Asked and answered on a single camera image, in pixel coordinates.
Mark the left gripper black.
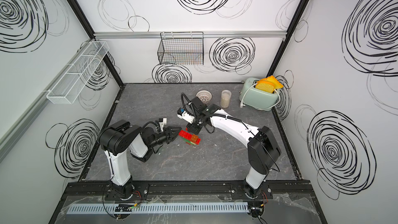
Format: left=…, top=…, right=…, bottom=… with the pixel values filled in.
left=148, top=128, right=181, bottom=150

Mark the red large lego brick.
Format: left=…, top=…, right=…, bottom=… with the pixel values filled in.
left=179, top=130, right=192, bottom=141

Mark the orange lego brick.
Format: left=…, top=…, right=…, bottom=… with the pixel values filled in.
left=190, top=134, right=198, bottom=143

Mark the green lego brick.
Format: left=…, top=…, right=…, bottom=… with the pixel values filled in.
left=186, top=141, right=197, bottom=146

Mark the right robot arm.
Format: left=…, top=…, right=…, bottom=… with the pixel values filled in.
left=177, top=93, right=282, bottom=199

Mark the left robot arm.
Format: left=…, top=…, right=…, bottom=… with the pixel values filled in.
left=97, top=118, right=182, bottom=200

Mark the white perforated bowl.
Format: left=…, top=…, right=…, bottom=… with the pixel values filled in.
left=196, top=90, right=212, bottom=104

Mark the translucent plastic cup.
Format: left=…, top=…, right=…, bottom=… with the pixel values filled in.
left=220, top=90, right=232, bottom=108

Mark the mint green toaster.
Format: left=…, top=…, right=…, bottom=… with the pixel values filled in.
left=239, top=77, right=280, bottom=111

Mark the yellow toast slice front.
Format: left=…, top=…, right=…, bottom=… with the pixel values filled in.
left=255, top=80, right=275, bottom=93

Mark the yellow toast slice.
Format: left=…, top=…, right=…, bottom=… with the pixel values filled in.
left=255, top=80, right=275, bottom=93
left=264, top=75, right=284, bottom=89

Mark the yellow toast slice back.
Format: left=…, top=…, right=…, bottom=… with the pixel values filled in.
left=264, top=75, right=284, bottom=89

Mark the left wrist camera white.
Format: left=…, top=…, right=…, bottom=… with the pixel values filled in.
left=158, top=118, right=167, bottom=132

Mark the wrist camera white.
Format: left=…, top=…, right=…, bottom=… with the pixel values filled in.
left=158, top=118, right=167, bottom=132
left=177, top=108, right=195, bottom=123

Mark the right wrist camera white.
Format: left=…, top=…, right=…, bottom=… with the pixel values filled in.
left=177, top=108, right=195, bottom=123

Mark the white toaster cable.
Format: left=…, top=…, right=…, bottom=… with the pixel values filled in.
left=239, top=82, right=281, bottom=112

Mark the black wire basket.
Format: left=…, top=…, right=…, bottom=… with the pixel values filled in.
left=157, top=32, right=204, bottom=65

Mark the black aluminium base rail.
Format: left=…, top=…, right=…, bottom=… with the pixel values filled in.
left=61, top=180, right=314, bottom=201

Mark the white wire shelf basket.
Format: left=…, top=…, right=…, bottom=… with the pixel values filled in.
left=46, top=40, right=109, bottom=104

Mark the grey slotted cable duct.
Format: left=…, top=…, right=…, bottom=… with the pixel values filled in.
left=66, top=202, right=249, bottom=215

